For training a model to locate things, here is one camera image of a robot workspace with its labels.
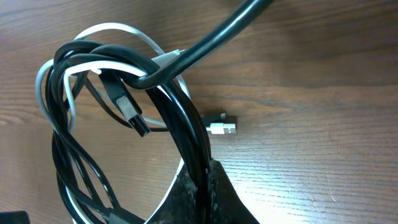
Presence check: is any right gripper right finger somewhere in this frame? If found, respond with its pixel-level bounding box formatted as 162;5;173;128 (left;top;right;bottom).
209;159;259;224

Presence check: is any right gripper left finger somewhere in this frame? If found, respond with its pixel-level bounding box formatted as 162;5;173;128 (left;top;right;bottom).
146;165;197;224

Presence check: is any black usb cable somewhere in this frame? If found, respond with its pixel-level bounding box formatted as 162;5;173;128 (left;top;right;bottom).
45;0;274;224

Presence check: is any white usb cable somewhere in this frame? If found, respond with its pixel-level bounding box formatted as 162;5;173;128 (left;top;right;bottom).
34;22;237;224

